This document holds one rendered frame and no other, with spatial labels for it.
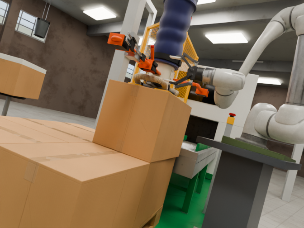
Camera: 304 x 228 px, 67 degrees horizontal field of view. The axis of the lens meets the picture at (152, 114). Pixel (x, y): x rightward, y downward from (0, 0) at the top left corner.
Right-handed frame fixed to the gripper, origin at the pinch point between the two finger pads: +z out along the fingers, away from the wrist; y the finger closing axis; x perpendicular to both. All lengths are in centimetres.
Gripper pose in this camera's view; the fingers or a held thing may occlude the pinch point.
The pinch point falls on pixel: (168, 68)
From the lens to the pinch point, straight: 133.9
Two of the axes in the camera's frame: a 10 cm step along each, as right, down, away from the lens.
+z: -9.0, -2.4, 3.5
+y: -2.6, 9.6, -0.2
